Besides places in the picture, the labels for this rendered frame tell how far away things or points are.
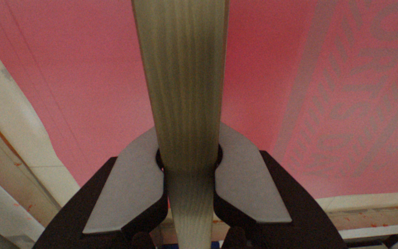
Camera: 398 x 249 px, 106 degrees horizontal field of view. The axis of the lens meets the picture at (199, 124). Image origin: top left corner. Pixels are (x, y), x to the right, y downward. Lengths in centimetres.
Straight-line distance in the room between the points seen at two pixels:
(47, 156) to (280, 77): 30
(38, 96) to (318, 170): 38
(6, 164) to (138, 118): 17
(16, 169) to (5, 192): 3
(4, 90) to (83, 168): 12
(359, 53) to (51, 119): 34
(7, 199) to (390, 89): 48
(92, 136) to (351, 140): 34
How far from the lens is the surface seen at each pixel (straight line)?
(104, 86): 19
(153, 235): 27
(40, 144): 27
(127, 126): 20
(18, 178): 31
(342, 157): 32
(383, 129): 32
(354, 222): 46
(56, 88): 21
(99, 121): 21
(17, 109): 26
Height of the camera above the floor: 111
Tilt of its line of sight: 59 degrees down
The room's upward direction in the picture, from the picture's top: 174 degrees clockwise
